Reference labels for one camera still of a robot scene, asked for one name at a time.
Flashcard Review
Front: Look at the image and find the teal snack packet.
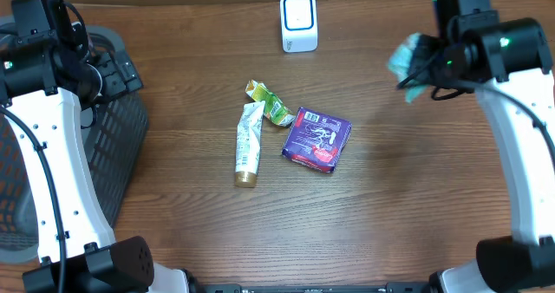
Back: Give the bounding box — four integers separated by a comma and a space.
388, 33, 433, 104

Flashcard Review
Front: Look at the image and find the purple Carefree pad pack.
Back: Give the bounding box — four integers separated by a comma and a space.
282, 107, 352, 173

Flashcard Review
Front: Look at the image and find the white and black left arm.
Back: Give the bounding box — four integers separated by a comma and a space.
1, 0, 199, 293

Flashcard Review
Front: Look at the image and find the black rail at table edge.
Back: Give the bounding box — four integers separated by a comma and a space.
204, 282, 437, 293

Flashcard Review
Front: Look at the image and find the green and yellow juice carton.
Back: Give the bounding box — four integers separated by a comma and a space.
245, 80, 295, 127

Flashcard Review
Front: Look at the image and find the white barcode scanner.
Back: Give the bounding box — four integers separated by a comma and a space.
279, 0, 318, 53

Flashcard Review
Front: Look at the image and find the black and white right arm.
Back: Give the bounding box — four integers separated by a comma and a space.
408, 0, 554, 292

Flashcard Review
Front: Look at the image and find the white and gold tube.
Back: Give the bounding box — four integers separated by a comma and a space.
235, 101, 265, 188

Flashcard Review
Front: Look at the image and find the grey plastic mesh basket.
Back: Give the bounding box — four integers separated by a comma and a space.
0, 15, 150, 264

